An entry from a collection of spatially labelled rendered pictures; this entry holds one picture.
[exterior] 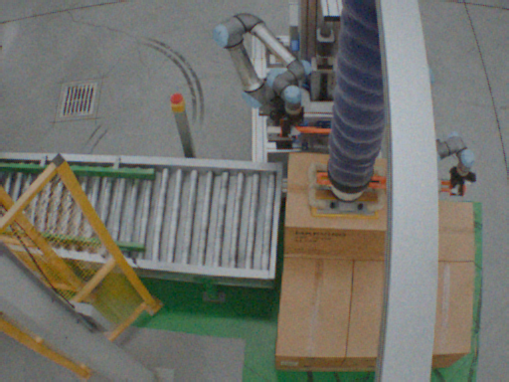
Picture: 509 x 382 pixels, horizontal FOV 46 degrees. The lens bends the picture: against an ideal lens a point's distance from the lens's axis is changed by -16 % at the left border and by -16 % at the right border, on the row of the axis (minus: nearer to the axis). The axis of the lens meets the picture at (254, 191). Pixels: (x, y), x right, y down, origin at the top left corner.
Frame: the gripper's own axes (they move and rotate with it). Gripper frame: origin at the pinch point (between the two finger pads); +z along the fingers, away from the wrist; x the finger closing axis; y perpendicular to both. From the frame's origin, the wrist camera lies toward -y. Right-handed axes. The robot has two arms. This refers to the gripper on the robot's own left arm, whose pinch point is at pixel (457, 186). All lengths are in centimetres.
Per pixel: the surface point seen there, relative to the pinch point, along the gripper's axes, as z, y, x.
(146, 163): 63, 174, -32
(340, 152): -42, 67, 8
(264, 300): 121, 100, 31
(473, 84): 122, -60, -150
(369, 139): -61, 57, 10
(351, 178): -23, 61, 10
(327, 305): 66, 63, 47
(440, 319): 66, -7, 57
